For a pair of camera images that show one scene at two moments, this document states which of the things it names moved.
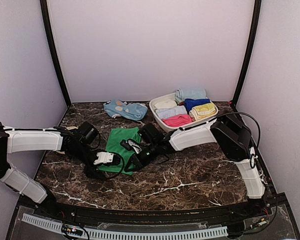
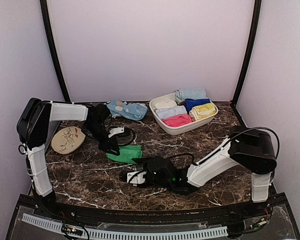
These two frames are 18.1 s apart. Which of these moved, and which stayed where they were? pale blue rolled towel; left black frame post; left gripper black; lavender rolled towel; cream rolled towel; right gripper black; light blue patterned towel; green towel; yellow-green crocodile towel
Moved: green towel; right gripper black; left gripper black
Stayed: pale blue rolled towel; cream rolled towel; light blue patterned towel; left black frame post; lavender rolled towel; yellow-green crocodile towel
